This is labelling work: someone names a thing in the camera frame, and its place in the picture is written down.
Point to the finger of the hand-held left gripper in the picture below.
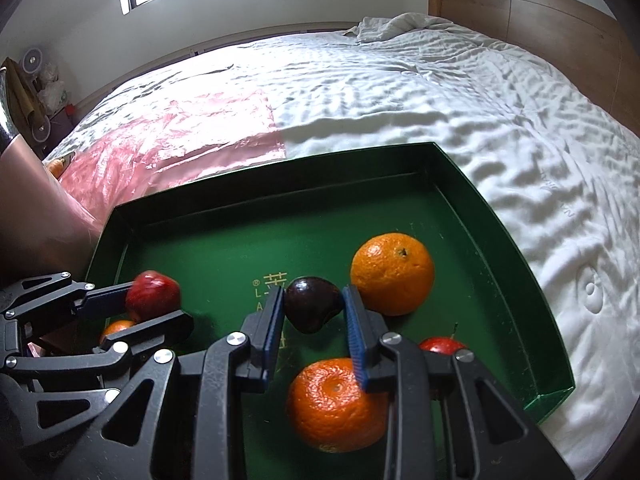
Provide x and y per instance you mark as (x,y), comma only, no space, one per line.
(105,300)
(160,327)

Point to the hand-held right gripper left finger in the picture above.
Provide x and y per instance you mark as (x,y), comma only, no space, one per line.
(272,330)

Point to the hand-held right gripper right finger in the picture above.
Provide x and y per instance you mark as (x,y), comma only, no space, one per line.
(355,340)

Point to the small red apple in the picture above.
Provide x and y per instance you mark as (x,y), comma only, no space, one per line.
(442,346)
(152,297)

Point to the orange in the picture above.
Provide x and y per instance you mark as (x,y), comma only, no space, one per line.
(116,329)
(325,410)
(392,274)

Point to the dark purple plum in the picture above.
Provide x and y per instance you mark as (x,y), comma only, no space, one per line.
(312,305)

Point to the green tray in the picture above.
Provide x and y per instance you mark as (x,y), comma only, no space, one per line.
(225,240)

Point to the black and copper trash can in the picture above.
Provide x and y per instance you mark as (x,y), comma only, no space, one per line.
(35,210)

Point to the dark nightstand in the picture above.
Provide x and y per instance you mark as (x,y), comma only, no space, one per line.
(60,127)

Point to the pink plastic sheet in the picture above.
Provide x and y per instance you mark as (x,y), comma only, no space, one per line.
(175,130)

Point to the white plastic bags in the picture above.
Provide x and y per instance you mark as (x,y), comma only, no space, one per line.
(50,90)

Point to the brown cloth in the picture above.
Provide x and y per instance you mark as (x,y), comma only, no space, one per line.
(20,95)

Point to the white bed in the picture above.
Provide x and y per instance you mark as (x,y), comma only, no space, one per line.
(450,125)

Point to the small white fan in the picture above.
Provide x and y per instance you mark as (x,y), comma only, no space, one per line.
(33,60)

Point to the crumpled white blanket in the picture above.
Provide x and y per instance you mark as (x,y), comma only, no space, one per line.
(395,27)

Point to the wooden headboard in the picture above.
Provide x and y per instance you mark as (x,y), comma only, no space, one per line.
(550,25)

